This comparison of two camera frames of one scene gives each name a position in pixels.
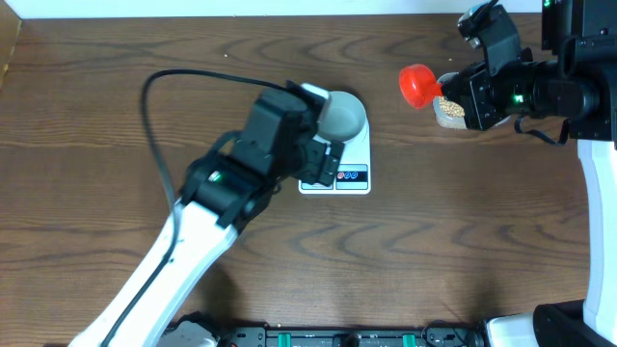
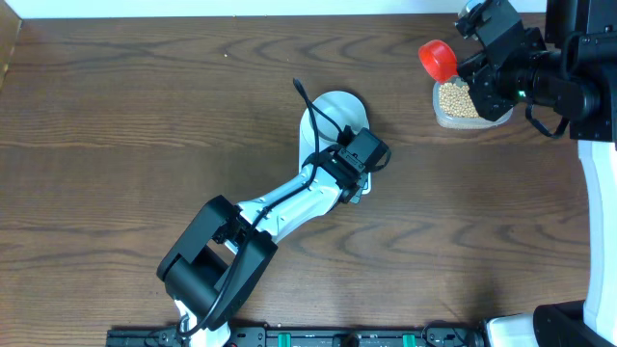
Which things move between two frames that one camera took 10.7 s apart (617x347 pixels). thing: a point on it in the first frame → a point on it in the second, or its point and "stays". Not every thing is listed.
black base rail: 433,333 stays
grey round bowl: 342,117 stays
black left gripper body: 282,166 → 354,183
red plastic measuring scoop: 417,85 → 439,60
